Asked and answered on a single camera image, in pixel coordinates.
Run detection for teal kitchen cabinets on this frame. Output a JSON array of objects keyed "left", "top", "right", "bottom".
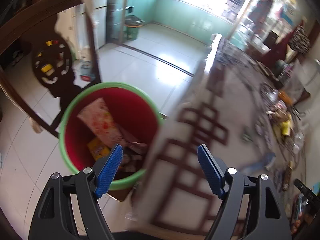
[{"left": 107, "top": 0, "right": 233, "bottom": 46}]

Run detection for red bin with green rim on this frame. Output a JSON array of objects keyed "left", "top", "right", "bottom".
[{"left": 59, "top": 82, "right": 162, "bottom": 191}]

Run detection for yellow medicine box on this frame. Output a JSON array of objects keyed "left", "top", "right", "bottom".
[{"left": 273, "top": 115, "right": 292, "bottom": 138}]

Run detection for green kitchen trash bin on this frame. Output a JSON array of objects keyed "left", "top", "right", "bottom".
[{"left": 125, "top": 15, "right": 144, "bottom": 41}]

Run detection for dark wooden chair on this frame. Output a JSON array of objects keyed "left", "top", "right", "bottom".
[{"left": 1, "top": 0, "right": 101, "bottom": 138}]

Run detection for white thermos jug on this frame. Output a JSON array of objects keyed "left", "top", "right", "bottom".
[{"left": 80, "top": 50, "right": 95, "bottom": 82}]

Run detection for orange snack wrapper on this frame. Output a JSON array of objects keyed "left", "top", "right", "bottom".
[{"left": 87, "top": 138, "right": 110, "bottom": 161}]

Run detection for clear bag of orange snacks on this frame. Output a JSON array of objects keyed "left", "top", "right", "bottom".
[{"left": 278, "top": 77, "right": 311, "bottom": 106}]

